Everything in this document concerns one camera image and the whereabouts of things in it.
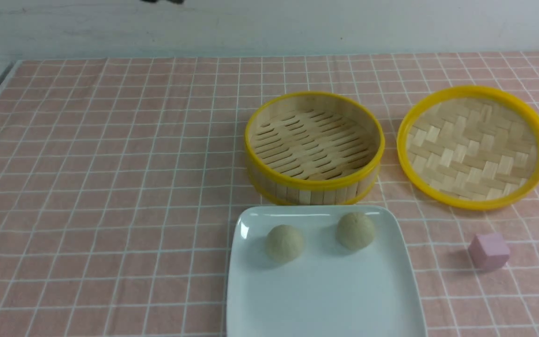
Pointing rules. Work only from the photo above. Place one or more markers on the steamed bun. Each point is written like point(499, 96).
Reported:
point(284, 243)
point(355, 231)

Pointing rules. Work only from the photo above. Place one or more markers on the white square plate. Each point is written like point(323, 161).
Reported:
point(328, 291)

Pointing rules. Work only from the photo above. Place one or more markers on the yellow rimmed bamboo steamer basket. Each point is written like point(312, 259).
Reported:
point(313, 148)

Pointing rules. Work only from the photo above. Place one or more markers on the pink checkered tablecloth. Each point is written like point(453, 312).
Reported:
point(121, 181)

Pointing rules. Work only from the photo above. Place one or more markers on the yellow rimmed woven steamer lid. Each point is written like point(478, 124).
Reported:
point(471, 147)

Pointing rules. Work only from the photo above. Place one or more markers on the pink cube block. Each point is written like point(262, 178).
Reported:
point(489, 251)

